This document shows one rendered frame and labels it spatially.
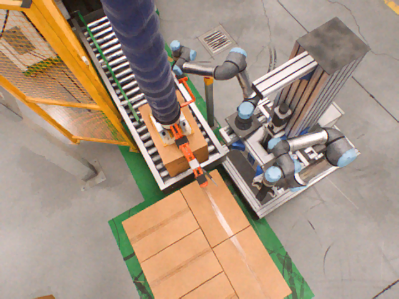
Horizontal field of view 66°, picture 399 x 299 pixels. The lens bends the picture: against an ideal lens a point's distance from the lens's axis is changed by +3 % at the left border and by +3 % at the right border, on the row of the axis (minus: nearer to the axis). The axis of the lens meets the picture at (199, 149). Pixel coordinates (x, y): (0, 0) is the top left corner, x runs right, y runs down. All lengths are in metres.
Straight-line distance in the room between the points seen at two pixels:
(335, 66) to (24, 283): 3.41
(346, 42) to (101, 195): 2.83
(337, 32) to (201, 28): 2.91
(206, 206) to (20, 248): 2.08
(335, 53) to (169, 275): 2.07
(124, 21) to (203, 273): 2.03
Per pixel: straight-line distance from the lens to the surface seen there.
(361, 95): 4.14
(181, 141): 2.35
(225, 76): 2.01
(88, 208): 3.61
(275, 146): 1.66
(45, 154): 2.93
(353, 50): 1.69
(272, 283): 2.76
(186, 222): 2.75
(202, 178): 2.24
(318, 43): 1.67
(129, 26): 1.50
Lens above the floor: 3.26
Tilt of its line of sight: 69 degrees down
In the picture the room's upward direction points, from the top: 10 degrees counter-clockwise
